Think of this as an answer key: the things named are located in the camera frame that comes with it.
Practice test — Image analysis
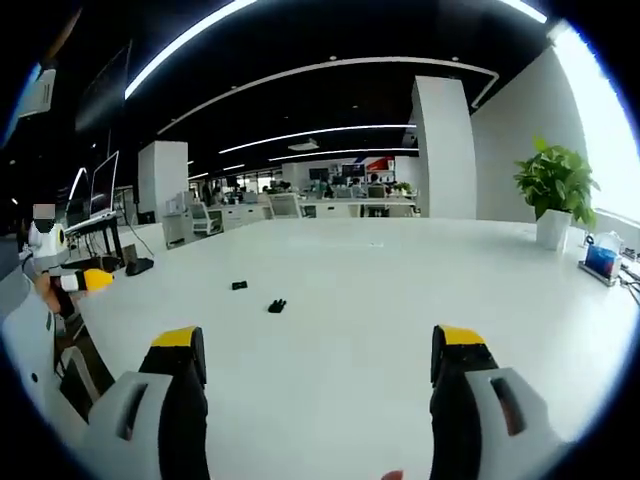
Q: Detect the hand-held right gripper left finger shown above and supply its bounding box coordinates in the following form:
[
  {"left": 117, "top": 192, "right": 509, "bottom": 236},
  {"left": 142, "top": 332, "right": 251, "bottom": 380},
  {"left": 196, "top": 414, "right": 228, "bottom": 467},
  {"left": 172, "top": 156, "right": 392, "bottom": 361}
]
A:
[{"left": 82, "top": 324, "right": 211, "bottom": 480}]

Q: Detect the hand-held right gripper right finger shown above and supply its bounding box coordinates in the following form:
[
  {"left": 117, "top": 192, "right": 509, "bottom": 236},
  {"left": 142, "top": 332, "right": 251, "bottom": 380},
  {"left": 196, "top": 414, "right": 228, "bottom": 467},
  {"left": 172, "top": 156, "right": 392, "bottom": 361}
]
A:
[{"left": 429, "top": 323, "right": 569, "bottom": 480}]

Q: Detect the person's left hand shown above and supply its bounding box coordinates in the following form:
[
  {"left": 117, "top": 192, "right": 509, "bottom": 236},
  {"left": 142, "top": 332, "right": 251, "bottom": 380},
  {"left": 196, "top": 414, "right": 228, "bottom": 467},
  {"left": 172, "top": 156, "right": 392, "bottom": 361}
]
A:
[{"left": 37, "top": 273, "right": 69, "bottom": 316}]

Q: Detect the black desktop gadget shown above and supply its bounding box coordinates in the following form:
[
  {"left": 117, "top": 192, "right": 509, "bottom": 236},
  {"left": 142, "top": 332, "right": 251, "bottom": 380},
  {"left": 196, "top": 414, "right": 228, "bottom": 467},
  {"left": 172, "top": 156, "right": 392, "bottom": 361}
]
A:
[{"left": 122, "top": 243, "right": 155, "bottom": 277}]

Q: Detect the computer monitor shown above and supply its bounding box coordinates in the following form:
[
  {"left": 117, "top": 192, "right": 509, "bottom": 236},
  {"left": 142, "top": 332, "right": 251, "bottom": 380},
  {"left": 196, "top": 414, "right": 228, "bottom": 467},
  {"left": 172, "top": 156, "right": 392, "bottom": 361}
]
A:
[{"left": 89, "top": 150, "right": 120, "bottom": 217}]

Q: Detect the white office chair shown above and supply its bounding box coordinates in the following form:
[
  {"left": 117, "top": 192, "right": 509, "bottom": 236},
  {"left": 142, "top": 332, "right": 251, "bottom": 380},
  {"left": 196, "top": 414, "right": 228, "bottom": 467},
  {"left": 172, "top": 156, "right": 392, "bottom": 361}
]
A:
[
  {"left": 189, "top": 202, "right": 224, "bottom": 236},
  {"left": 269, "top": 193, "right": 304, "bottom": 220}
]

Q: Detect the blue box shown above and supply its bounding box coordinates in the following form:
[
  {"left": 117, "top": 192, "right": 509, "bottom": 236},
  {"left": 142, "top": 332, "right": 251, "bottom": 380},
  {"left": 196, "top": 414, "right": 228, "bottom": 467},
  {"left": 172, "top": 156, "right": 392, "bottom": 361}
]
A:
[{"left": 578, "top": 242, "right": 624, "bottom": 287}]

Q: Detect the green potted plant white pot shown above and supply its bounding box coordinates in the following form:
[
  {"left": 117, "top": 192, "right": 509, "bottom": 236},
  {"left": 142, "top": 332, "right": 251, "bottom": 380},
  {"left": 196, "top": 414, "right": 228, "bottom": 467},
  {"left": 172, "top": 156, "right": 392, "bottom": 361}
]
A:
[{"left": 513, "top": 135, "right": 601, "bottom": 251}]

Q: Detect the row of white office workstations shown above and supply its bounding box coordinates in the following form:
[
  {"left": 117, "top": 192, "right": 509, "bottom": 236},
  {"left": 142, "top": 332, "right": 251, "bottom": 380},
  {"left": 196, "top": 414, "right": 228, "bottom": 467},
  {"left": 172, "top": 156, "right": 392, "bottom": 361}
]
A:
[{"left": 164, "top": 179, "right": 419, "bottom": 249}]

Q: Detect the group of ceiling light strips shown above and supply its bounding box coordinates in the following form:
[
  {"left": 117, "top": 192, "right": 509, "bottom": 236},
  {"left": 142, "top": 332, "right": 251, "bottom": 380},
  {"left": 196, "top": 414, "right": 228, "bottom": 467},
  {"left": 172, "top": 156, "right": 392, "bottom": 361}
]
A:
[{"left": 124, "top": 0, "right": 549, "bottom": 176}]

